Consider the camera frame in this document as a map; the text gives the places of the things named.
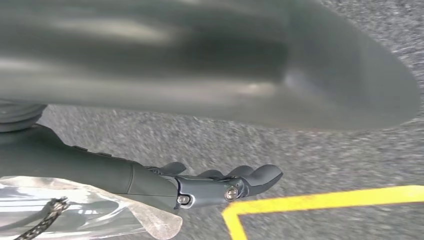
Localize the yellow floor tape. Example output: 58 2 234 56
221 184 424 240

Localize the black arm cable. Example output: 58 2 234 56
13 197 70 240

